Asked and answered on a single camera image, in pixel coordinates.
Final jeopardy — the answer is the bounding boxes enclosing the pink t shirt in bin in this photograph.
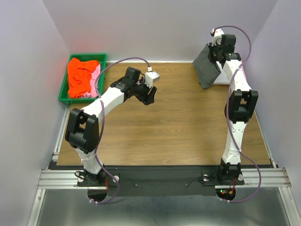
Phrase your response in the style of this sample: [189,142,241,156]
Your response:
[81,64,101,98]

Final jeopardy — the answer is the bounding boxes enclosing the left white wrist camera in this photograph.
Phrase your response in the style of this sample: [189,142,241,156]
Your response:
[144,72,160,88]

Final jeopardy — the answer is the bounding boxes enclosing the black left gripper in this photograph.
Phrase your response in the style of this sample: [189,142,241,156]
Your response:
[133,77,157,105]

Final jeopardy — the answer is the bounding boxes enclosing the grey t shirt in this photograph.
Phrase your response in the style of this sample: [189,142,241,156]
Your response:
[192,45,221,89]

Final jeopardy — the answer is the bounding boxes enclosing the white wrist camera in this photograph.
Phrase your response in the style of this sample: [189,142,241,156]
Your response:
[210,28,224,46]
[144,72,160,88]

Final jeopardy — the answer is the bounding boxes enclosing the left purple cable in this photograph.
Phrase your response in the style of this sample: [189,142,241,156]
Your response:
[88,56,152,205]

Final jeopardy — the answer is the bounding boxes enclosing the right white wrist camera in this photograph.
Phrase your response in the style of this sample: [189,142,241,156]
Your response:
[210,28,224,46]

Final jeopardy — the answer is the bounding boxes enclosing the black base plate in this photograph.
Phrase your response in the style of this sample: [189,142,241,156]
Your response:
[75,165,244,199]

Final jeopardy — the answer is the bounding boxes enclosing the orange t shirt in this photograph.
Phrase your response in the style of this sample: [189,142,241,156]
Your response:
[67,58,99,98]

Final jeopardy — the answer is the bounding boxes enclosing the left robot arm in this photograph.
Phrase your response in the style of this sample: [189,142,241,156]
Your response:
[65,67,160,186]

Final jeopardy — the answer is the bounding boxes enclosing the aluminium frame rail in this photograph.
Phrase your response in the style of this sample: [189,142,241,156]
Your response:
[38,168,292,189]

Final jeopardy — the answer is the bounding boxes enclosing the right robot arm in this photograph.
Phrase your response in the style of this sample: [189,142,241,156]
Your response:
[208,29,259,184]

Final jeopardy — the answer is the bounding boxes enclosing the white folded t shirt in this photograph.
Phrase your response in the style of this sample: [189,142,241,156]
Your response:
[213,69,230,85]

